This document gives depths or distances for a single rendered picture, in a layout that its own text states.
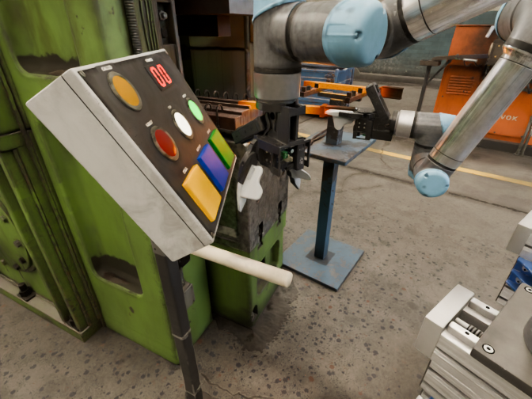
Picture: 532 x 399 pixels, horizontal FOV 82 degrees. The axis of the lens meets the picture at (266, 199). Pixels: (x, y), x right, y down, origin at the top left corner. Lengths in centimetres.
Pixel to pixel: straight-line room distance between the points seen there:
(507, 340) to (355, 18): 52
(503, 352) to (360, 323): 108
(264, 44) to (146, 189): 27
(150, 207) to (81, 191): 85
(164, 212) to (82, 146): 13
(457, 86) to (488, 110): 352
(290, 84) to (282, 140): 9
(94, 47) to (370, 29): 64
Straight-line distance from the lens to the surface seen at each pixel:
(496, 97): 84
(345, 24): 41
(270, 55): 49
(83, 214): 133
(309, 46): 44
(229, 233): 123
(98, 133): 43
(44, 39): 113
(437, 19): 51
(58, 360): 172
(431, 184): 86
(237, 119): 104
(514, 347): 63
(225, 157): 66
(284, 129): 50
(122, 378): 155
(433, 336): 69
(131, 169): 44
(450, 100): 439
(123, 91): 47
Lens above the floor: 124
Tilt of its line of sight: 30 degrees down
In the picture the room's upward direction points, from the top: straight up
